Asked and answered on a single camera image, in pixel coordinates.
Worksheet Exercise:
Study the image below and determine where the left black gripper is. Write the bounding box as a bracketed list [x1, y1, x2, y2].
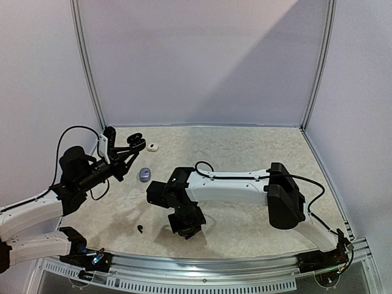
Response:
[77, 146, 138, 192]

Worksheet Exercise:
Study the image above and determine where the black charging case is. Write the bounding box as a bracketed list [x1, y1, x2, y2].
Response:
[127, 133, 146, 152]

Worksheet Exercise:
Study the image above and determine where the blue-grey charging case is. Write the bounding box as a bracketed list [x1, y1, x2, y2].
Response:
[138, 167, 151, 183]

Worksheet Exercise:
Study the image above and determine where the white earbud charging case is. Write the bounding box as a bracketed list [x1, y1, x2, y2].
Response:
[146, 143, 159, 152]

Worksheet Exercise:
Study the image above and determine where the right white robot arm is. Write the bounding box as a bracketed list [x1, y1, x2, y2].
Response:
[146, 162, 353, 267]

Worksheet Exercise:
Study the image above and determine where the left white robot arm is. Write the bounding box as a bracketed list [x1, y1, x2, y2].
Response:
[1, 127, 146, 273]

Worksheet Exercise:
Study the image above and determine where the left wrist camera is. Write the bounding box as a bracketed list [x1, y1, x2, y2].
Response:
[97, 134, 110, 164]

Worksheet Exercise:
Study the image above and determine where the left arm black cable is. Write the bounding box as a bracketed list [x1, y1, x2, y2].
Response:
[0, 126, 111, 212]

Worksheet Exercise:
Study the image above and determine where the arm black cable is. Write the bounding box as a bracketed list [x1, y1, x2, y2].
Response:
[0, 126, 111, 212]
[194, 161, 353, 246]

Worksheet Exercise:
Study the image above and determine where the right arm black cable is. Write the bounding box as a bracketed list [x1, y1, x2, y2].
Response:
[194, 161, 353, 246]

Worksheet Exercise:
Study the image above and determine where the aluminium front rail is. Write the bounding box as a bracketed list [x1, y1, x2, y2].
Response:
[35, 235, 373, 292]

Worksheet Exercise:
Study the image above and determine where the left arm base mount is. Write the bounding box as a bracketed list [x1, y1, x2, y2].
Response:
[59, 227, 114, 273]

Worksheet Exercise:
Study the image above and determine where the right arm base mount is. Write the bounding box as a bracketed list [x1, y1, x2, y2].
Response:
[296, 242, 354, 274]

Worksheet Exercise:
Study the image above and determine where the left aluminium frame post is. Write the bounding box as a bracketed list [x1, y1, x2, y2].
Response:
[70, 0, 107, 129]

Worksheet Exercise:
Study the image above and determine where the aluminium frame post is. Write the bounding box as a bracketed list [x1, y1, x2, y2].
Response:
[300, 0, 337, 132]
[70, 0, 107, 129]

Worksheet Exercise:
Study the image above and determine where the right aluminium frame post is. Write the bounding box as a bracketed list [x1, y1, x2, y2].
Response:
[300, 0, 337, 132]

